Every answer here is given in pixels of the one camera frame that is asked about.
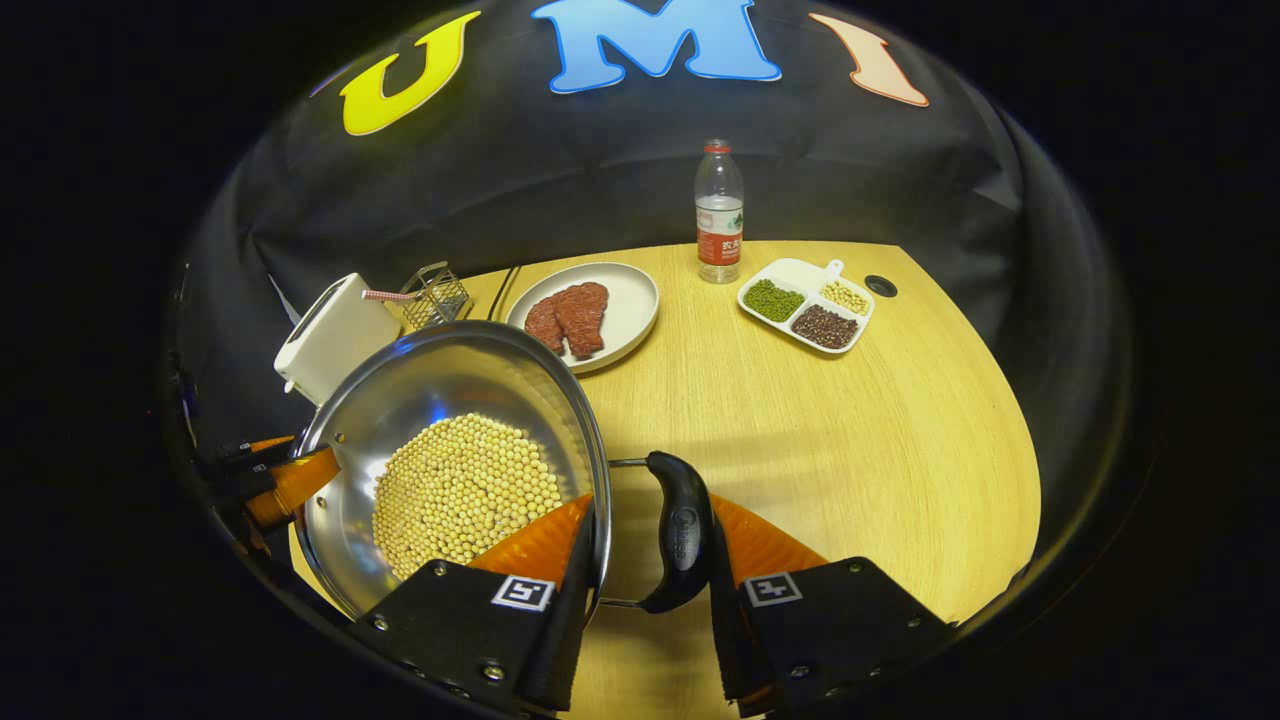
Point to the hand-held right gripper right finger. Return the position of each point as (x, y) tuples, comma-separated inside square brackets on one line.
[(730, 640)]

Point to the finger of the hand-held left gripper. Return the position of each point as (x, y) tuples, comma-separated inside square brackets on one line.
[(245, 455), (300, 478)]

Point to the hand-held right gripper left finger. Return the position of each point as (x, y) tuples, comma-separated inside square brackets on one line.
[(570, 640)]

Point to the white toaster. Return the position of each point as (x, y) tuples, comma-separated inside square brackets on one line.
[(335, 335)]

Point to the pile of yellow soybeans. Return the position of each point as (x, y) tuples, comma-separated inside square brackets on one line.
[(460, 490)]

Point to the small brown meat slice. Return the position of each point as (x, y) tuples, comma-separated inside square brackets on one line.
[(543, 325)]

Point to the large brown meat slice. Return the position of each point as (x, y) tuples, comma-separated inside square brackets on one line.
[(583, 315)]

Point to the pile of dark red beans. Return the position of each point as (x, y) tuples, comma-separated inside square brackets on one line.
[(825, 327)]

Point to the pile of green beans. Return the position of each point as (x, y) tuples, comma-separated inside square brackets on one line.
[(773, 300)]

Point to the round white plate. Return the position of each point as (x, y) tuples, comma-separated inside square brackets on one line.
[(630, 300)]

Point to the small heap of yellow beans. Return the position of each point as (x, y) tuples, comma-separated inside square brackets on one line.
[(846, 297)]

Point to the white divided tray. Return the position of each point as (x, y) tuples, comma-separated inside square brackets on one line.
[(795, 272)]

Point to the clear water bottle red label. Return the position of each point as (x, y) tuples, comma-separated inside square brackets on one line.
[(719, 240)]

